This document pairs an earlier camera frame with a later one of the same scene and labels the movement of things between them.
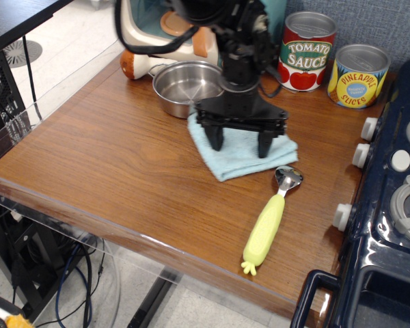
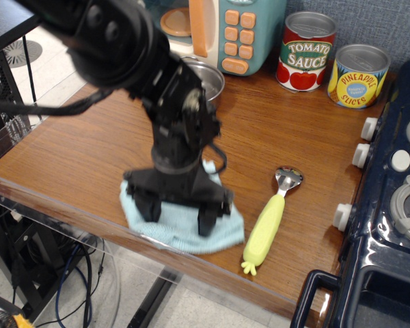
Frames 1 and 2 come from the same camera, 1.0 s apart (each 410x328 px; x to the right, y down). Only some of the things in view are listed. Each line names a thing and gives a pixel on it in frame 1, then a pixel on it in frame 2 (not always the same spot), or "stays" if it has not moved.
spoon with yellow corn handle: [263, 229] stays
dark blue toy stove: [382, 272] stays
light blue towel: [238, 154] -> [178, 227]
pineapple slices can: [357, 75] stays
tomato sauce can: [307, 39] stays
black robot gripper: [241, 106] -> [177, 177]
